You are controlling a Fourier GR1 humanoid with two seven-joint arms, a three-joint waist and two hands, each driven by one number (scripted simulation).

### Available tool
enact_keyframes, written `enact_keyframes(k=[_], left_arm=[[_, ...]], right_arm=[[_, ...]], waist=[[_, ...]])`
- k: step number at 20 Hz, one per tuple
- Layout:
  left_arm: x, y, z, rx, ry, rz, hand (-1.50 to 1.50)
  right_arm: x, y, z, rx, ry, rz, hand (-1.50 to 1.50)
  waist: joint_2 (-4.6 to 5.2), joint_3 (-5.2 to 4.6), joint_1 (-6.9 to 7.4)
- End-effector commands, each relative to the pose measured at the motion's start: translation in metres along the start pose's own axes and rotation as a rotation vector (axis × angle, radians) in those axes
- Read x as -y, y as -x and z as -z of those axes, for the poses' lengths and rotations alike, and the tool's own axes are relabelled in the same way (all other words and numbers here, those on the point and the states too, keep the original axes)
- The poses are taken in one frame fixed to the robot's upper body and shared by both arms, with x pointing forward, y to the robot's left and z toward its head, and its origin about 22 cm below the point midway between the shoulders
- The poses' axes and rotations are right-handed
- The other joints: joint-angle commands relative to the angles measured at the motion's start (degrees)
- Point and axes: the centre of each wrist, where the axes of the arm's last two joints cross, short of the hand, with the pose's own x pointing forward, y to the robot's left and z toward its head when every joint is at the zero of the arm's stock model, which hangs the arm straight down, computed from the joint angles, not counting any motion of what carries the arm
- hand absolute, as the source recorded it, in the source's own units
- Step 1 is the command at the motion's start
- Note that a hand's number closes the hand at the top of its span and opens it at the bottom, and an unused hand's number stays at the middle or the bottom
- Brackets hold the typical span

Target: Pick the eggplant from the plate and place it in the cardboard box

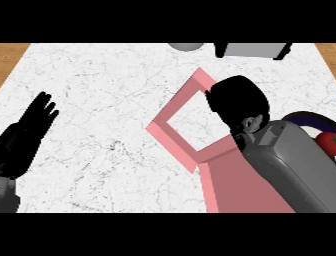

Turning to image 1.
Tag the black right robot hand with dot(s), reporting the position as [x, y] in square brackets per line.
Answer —
[237, 100]

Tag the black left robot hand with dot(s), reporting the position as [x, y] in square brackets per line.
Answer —
[20, 140]

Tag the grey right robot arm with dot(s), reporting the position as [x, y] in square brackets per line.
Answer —
[298, 170]

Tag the pink open box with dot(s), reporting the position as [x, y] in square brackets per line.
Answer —
[239, 186]

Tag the grey and black appliance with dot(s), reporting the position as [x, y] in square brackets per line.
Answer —
[252, 50]

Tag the grey round object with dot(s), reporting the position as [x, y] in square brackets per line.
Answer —
[186, 46]

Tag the red tomato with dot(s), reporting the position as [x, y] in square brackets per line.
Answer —
[330, 143]

